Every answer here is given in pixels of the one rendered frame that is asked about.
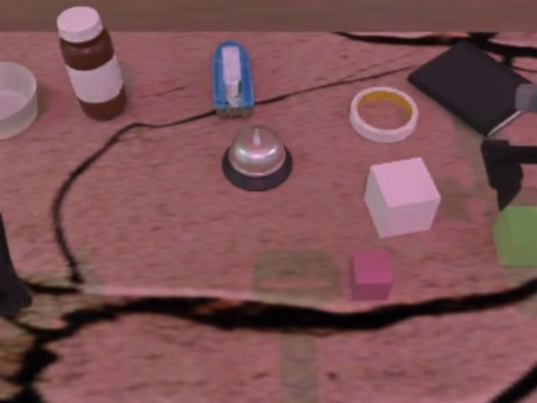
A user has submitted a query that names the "black notebook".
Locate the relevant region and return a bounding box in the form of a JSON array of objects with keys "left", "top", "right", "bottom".
[{"left": 407, "top": 39, "right": 533, "bottom": 138}]

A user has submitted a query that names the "white round plastic container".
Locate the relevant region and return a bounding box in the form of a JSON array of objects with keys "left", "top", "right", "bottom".
[{"left": 0, "top": 61, "right": 39, "bottom": 141}]

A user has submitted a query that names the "blue stapler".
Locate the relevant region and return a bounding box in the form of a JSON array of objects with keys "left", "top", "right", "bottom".
[{"left": 210, "top": 39, "right": 256, "bottom": 119}]

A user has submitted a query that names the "brown bottle with white cap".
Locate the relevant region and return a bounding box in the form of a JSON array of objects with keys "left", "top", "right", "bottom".
[{"left": 55, "top": 6, "right": 128, "bottom": 122}]

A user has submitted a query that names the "white cube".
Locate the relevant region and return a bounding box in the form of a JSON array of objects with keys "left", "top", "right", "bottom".
[{"left": 363, "top": 156, "right": 442, "bottom": 239}]

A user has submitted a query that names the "white tape roll, yellow inside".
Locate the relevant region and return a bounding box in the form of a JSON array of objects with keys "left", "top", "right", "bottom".
[{"left": 349, "top": 86, "right": 420, "bottom": 144}]

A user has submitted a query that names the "thin black cable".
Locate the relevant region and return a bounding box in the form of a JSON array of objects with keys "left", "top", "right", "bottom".
[{"left": 52, "top": 62, "right": 425, "bottom": 285}]

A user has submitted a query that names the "thick black cable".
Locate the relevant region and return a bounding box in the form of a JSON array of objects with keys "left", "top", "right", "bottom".
[{"left": 0, "top": 279, "right": 537, "bottom": 403}]

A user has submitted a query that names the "green cube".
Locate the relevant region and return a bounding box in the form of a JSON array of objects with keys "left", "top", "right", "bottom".
[{"left": 492, "top": 205, "right": 537, "bottom": 268}]

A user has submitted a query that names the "magenta small cube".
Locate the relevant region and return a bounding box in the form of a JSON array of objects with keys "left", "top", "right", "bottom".
[{"left": 350, "top": 250, "right": 394, "bottom": 301}]

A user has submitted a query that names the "silver service bell, black base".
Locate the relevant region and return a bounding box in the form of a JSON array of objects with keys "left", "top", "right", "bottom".
[{"left": 222, "top": 124, "right": 293, "bottom": 192}]

